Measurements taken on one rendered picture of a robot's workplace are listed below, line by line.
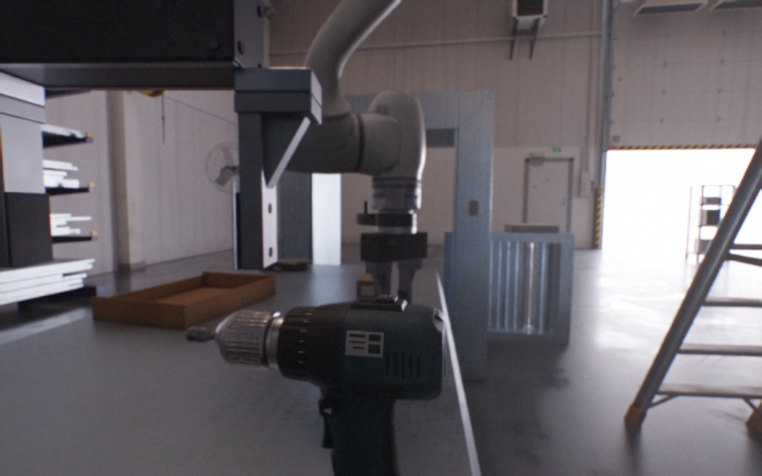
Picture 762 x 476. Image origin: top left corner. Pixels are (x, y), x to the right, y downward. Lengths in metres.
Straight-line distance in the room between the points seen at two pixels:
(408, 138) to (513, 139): 9.53
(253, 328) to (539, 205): 9.93
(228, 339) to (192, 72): 0.17
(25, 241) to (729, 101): 11.82
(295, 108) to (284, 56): 11.33
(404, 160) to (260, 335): 0.45
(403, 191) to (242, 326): 0.44
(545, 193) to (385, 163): 9.56
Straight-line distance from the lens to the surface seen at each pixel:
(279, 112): 0.21
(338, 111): 0.62
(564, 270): 2.95
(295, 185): 2.30
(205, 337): 0.33
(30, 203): 0.29
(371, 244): 0.67
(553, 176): 10.23
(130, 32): 0.24
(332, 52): 0.61
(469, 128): 2.16
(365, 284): 1.26
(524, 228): 2.86
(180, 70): 0.24
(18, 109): 0.29
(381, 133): 0.66
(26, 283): 4.61
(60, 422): 0.74
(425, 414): 0.62
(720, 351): 1.99
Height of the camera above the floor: 0.95
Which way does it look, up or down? 5 degrees down
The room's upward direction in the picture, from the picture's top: straight up
